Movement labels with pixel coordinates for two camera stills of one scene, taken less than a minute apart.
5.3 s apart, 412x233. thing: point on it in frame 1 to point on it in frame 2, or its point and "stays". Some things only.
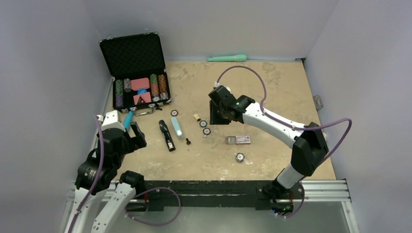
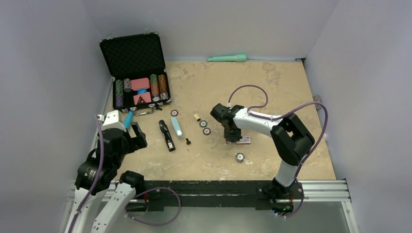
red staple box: x=238 y=140 stays
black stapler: x=167 y=136 stays
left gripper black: x=137 y=141 stays
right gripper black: x=214 y=120 to x=231 y=137
